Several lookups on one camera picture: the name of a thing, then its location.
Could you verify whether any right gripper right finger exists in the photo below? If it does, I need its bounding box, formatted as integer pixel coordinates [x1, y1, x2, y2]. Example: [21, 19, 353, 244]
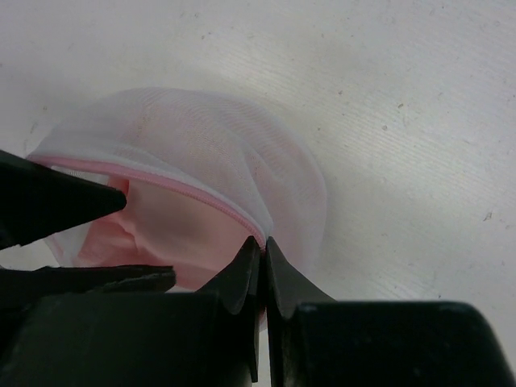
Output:
[264, 239, 515, 386]

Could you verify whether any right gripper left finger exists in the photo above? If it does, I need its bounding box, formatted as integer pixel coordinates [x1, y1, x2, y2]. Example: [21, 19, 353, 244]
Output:
[1, 238, 260, 386]

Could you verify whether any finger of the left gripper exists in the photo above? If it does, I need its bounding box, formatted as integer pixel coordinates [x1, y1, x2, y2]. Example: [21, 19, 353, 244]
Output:
[1, 151, 127, 248]
[1, 265, 177, 306]

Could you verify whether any pink bra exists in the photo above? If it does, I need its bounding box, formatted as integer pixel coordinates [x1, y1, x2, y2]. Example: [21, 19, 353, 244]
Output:
[73, 177, 251, 290]

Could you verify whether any white pink mesh laundry bag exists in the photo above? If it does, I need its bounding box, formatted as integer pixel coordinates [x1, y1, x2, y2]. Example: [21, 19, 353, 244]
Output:
[29, 87, 327, 273]

